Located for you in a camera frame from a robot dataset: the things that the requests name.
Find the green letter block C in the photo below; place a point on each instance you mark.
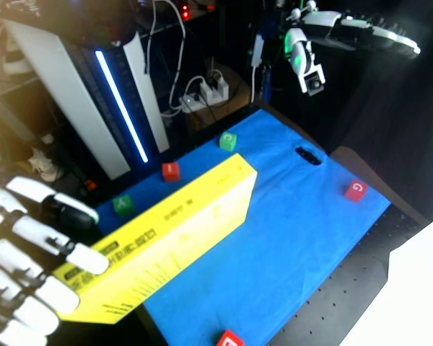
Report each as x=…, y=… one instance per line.
x=227, y=141

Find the red block white dash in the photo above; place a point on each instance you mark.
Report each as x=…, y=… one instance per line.
x=171, y=172

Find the white tower blue light strip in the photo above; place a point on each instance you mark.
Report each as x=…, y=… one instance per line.
x=57, y=75

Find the white power strip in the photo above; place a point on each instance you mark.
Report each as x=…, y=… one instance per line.
x=209, y=92

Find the white shoe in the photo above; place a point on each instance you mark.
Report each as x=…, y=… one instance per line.
x=47, y=166

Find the white power adapter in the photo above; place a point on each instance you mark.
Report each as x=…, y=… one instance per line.
x=257, y=50

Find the blue cloth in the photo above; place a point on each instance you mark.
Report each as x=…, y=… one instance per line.
x=292, y=234

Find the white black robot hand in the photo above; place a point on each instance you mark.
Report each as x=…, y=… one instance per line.
x=350, y=30
x=18, y=230

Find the red letter block E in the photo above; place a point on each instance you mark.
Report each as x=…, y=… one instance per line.
x=230, y=339

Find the red letter block G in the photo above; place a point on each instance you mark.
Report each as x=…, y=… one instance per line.
x=355, y=191

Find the yellow cardboard box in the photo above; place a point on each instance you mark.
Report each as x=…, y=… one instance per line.
x=187, y=223

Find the green letter block X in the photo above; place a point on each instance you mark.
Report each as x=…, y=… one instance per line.
x=123, y=206

